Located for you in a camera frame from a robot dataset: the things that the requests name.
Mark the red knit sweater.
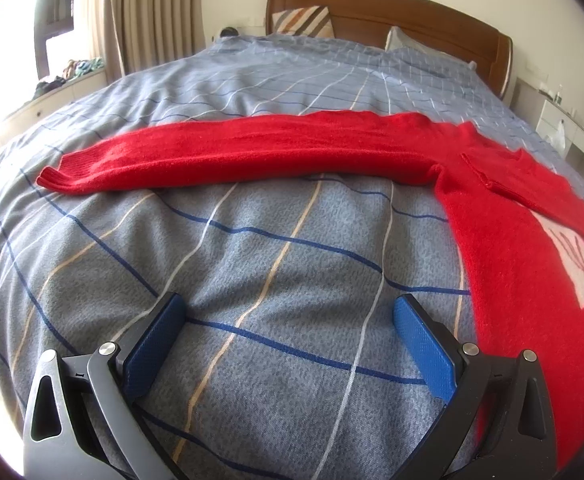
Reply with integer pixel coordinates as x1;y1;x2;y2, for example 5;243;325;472
37;110;584;465

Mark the blue plaid duvet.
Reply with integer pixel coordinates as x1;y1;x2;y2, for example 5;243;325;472
0;36;584;479

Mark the white plastic bag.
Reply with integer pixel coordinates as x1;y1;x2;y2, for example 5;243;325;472
549;119;568;156

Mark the white desk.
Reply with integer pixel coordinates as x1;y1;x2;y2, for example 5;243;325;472
511;79;584;159

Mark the clutter on window sill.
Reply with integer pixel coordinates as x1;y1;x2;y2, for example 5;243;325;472
32;58;105;100

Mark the blue plaid pillow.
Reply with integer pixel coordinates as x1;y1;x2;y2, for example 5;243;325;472
385;26;478;70

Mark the beige curtain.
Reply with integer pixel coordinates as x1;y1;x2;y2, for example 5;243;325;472
86;0;205;82

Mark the small round bedside speaker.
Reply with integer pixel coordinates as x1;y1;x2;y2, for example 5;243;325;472
219;26;240;38

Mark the wooden headboard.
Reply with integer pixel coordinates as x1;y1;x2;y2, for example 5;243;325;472
265;0;513;98

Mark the striped cushion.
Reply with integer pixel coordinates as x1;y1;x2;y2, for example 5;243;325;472
272;6;334;39

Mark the window with dark frame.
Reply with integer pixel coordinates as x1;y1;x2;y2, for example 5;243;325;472
34;0;74;79

